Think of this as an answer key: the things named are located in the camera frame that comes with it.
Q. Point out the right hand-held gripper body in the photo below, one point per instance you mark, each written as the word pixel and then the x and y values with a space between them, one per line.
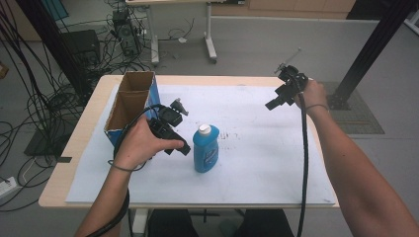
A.
pixel 293 82

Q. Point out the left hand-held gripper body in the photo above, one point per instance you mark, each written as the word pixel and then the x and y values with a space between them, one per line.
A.
pixel 164 118

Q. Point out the blue bottle with white cap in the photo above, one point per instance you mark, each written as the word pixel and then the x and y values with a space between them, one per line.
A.
pixel 206 148

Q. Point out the blue cardboard box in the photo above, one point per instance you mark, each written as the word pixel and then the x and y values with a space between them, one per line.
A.
pixel 131 102

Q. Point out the person's right hand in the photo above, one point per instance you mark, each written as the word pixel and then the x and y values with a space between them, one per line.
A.
pixel 314 95

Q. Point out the person's left hand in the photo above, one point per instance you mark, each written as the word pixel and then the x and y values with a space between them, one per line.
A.
pixel 138 144

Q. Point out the thin dark right wristband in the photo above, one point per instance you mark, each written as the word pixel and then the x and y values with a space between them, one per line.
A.
pixel 318 105

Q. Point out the thin dark wristband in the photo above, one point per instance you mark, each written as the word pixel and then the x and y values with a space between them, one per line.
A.
pixel 318 105
pixel 122 169

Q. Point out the white table mat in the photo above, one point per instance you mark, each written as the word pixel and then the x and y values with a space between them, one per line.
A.
pixel 250 148

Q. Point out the thin dark left wristband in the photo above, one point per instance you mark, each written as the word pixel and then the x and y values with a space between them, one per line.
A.
pixel 122 169

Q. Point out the light wooden table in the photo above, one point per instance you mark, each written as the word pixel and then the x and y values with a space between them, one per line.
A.
pixel 92 108

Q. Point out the light wooden cabinet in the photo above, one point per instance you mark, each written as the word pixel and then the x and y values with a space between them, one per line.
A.
pixel 283 8

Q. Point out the person's left leg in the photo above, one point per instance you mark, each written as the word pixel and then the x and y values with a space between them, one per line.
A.
pixel 171 223

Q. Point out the person's leg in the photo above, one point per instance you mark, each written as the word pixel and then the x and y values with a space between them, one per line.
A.
pixel 171 223
pixel 263 223

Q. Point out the white table leg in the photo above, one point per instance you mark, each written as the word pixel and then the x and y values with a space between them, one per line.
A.
pixel 140 220

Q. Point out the grey computer tower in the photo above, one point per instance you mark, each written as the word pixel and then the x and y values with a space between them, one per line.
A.
pixel 126 33

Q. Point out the white desk with legs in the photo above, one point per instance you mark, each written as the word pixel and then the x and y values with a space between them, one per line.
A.
pixel 209 36

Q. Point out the person's right leg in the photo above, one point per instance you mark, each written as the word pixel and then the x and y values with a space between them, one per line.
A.
pixel 263 223

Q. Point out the black tape strip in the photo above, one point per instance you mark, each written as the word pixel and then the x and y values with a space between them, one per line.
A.
pixel 64 159

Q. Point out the black equipment box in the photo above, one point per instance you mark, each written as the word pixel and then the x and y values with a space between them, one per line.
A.
pixel 80 46

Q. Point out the white power strip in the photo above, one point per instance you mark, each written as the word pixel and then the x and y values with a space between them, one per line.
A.
pixel 6 187

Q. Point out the black metal frame post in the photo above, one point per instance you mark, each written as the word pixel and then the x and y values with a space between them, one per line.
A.
pixel 372 46
pixel 52 39

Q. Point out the black floor base plate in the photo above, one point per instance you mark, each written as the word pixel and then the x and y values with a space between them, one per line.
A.
pixel 42 144

